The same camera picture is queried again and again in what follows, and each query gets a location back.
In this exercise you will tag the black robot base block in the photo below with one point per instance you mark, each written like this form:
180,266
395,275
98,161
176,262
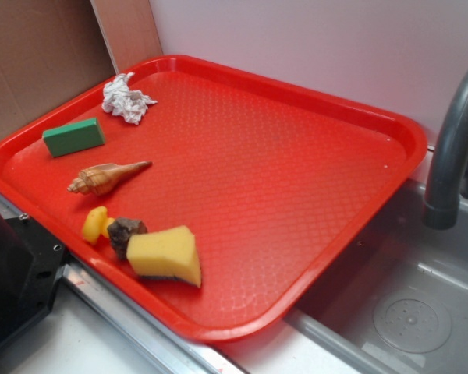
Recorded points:
31,261

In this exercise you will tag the green rectangular block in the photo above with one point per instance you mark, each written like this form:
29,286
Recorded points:
74,137

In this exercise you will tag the red plastic tray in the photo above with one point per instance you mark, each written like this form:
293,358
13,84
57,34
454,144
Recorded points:
273,180

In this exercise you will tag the yellow sponge piece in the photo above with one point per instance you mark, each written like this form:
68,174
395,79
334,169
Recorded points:
169,254

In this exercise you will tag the dark brown rock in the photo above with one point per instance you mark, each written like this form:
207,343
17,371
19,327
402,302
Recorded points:
120,231

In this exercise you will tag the brown spiral seashell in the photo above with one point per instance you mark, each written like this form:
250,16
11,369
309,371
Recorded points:
103,178

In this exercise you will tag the small yellow rubber duck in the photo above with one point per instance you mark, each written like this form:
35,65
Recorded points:
96,225

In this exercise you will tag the crumpled white paper towel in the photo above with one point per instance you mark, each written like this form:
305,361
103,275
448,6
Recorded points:
120,101

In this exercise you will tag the light wooden board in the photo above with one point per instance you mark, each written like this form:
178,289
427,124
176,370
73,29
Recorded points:
129,31

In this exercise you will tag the grey plastic sink basin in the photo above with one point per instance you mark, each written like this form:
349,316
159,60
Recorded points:
395,301

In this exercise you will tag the grey toy faucet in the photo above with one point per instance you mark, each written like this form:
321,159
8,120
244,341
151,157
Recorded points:
447,180

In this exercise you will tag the brown cardboard panel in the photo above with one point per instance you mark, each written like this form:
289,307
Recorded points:
50,51

